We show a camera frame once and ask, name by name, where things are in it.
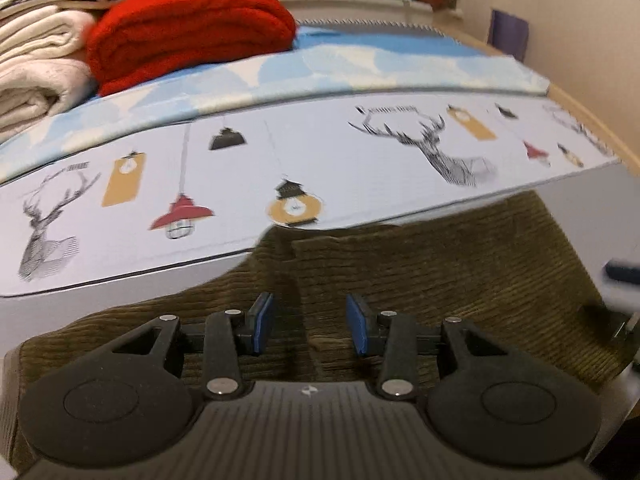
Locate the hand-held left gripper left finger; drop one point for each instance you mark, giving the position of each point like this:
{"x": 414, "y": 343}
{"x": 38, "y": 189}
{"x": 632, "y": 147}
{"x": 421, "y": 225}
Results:
{"x": 263, "y": 321}

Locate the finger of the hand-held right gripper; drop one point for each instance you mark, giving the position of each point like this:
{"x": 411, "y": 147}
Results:
{"x": 622, "y": 270}
{"x": 607, "y": 322}

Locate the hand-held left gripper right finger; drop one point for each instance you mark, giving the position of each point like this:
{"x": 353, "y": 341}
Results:
{"x": 358, "y": 323}

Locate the white deer and lamp bedsheet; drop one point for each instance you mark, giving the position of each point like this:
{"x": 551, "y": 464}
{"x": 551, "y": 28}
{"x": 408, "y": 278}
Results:
{"x": 350, "y": 160}

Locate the blue cloud print blanket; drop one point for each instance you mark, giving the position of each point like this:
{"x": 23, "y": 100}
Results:
{"x": 350, "y": 67}

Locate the grey stitched-edge bed cover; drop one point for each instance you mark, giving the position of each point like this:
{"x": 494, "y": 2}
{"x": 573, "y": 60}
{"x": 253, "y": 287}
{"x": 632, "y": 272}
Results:
{"x": 370, "y": 26}

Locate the folded red towel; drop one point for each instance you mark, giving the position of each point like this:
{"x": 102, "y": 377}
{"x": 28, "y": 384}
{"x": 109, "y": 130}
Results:
{"x": 190, "y": 30}

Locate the cream folded blanket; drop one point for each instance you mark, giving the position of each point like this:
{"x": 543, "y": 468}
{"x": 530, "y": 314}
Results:
{"x": 35, "y": 75}

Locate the wooden bed frame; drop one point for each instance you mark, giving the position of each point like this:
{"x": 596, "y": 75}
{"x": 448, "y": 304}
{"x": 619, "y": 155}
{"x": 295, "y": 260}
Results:
{"x": 595, "y": 120}

